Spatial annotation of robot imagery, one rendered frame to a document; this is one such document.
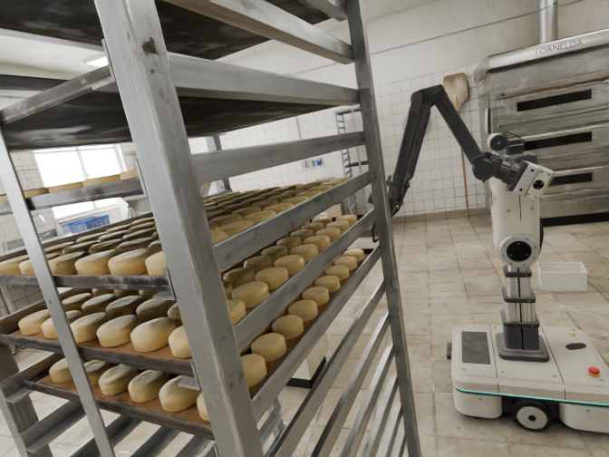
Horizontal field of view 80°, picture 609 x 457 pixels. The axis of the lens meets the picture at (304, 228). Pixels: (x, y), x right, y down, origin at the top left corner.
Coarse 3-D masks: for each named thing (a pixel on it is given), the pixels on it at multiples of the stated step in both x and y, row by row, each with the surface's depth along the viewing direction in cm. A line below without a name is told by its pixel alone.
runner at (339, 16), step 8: (312, 0) 65; (320, 0) 66; (328, 0) 67; (336, 0) 71; (344, 0) 75; (320, 8) 70; (328, 8) 71; (336, 8) 71; (344, 8) 75; (336, 16) 76; (344, 16) 77
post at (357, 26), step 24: (360, 0) 75; (360, 24) 75; (360, 48) 77; (360, 72) 78; (360, 96) 79; (384, 192) 83; (384, 216) 84; (384, 240) 86; (384, 264) 87; (408, 360) 94; (408, 384) 94; (408, 408) 96; (408, 432) 98; (408, 456) 100
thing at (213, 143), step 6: (210, 138) 100; (216, 138) 100; (210, 144) 100; (216, 144) 100; (210, 150) 101; (216, 150) 100; (222, 180) 102; (228, 180) 104; (216, 186) 103; (222, 186) 102; (228, 186) 104; (276, 402) 119; (270, 408) 119; (282, 420) 122; (276, 426) 120; (276, 432) 121
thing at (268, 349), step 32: (352, 256) 85; (320, 288) 68; (288, 320) 58; (256, 352) 51; (288, 352) 52; (64, 384) 55; (96, 384) 53; (128, 384) 50; (160, 384) 48; (256, 384) 46; (192, 416) 43
